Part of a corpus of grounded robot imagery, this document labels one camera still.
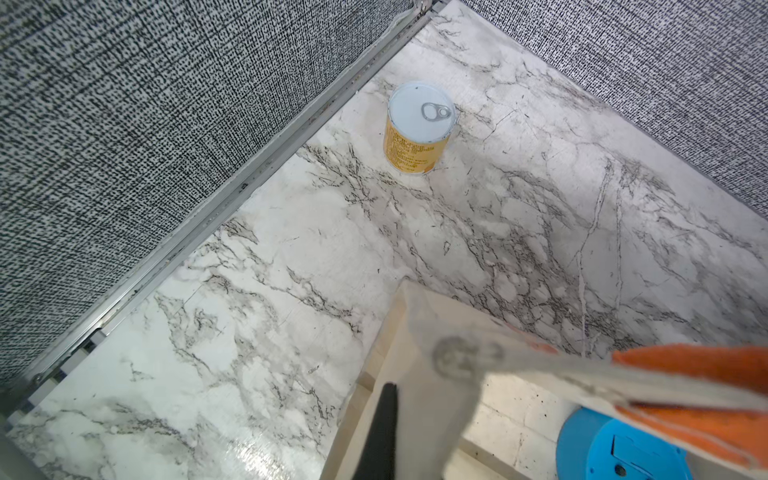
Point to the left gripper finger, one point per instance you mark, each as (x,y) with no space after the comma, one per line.
(378,456)

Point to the cream canvas bag orange handles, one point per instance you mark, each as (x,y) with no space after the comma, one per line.
(481,399)

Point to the bright blue plastic clock stand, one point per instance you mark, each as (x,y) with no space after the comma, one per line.
(592,446)

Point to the yellow can white lid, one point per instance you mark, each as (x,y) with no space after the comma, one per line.
(420,121)

